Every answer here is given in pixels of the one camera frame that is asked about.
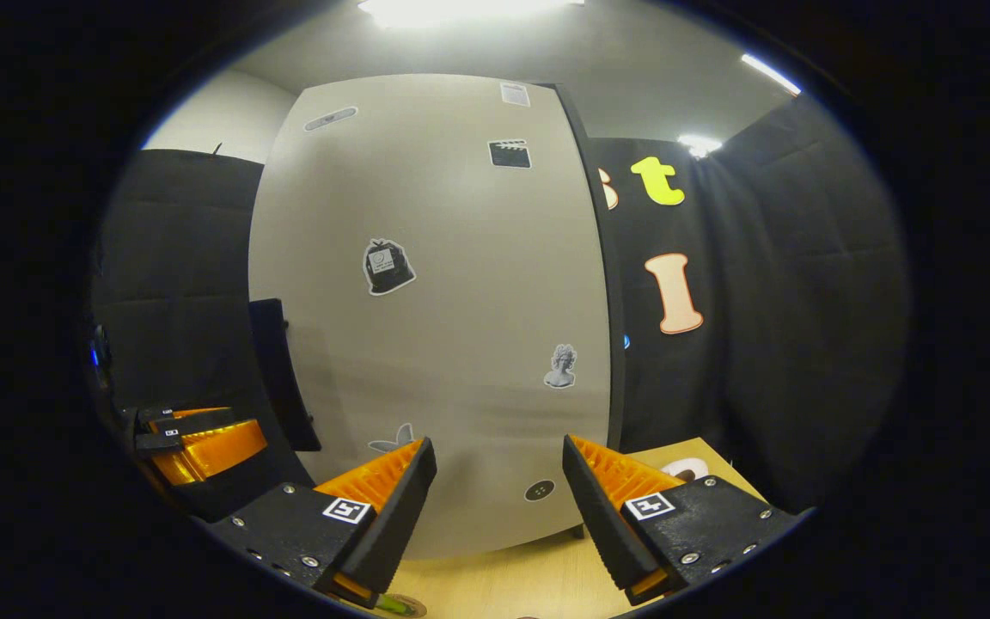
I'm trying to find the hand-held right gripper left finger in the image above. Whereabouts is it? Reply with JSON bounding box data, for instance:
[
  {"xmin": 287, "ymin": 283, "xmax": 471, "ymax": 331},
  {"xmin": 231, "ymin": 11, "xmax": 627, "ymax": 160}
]
[{"xmin": 207, "ymin": 436, "xmax": 438, "ymax": 610}]

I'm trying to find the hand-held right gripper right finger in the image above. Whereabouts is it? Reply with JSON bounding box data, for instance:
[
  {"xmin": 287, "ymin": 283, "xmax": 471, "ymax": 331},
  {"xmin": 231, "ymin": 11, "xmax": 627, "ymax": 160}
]
[{"xmin": 562, "ymin": 434, "xmax": 814, "ymax": 607}]

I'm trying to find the black cabinet door handle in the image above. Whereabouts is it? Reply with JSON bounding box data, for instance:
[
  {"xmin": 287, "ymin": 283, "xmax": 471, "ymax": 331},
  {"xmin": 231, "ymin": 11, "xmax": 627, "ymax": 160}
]
[{"xmin": 250, "ymin": 297, "xmax": 322, "ymax": 453}]

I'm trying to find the grey cabinet door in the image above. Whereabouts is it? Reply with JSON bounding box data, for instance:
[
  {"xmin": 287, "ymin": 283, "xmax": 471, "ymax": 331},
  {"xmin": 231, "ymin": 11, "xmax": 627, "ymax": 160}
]
[{"xmin": 247, "ymin": 73, "xmax": 612, "ymax": 560}]

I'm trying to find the pink white plush toy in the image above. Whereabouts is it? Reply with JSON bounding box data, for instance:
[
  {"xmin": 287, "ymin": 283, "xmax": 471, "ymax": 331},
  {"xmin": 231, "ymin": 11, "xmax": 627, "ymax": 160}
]
[{"xmin": 661, "ymin": 457, "xmax": 711, "ymax": 482}]

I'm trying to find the black backdrop cloth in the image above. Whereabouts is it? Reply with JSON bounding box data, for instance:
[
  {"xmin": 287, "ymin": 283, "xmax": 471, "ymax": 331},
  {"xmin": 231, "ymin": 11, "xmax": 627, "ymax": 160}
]
[{"xmin": 87, "ymin": 95, "xmax": 913, "ymax": 525}]

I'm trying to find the ceiling light panel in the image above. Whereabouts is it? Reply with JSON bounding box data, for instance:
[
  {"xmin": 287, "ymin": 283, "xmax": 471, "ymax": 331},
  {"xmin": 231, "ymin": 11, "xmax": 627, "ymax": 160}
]
[
  {"xmin": 357, "ymin": 0, "xmax": 586, "ymax": 27},
  {"xmin": 740, "ymin": 53, "xmax": 803, "ymax": 97},
  {"xmin": 678, "ymin": 133, "xmax": 724, "ymax": 160}
]

